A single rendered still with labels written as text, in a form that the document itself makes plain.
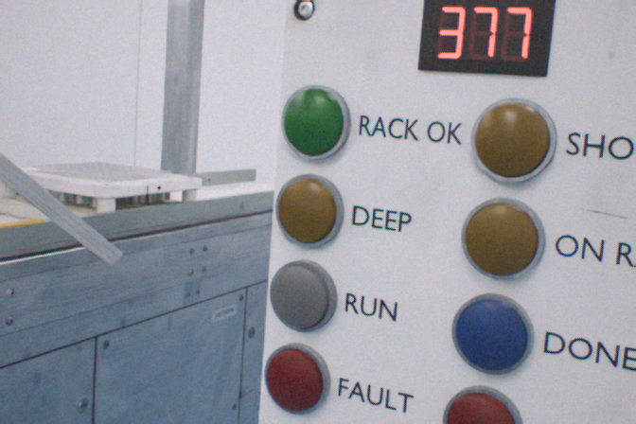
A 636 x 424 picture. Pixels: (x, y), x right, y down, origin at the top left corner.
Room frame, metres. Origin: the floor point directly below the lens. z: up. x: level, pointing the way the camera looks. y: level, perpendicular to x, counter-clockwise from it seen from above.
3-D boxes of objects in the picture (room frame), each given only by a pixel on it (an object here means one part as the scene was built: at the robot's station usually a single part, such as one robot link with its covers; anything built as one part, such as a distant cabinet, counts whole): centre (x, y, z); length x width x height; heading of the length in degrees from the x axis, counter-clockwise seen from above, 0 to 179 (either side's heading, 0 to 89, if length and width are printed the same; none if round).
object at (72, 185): (1.34, 0.37, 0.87); 0.25 x 0.24 x 0.02; 63
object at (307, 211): (0.32, 0.00, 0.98); 0.03 x 0.01 x 0.03; 63
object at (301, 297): (0.32, 0.00, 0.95); 0.03 x 0.01 x 0.03; 63
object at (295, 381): (0.32, 0.00, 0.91); 0.03 x 0.01 x 0.03; 63
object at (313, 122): (0.32, 0.00, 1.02); 0.03 x 0.01 x 0.03; 63
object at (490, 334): (0.28, -0.07, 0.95); 0.03 x 0.01 x 0.03; 63
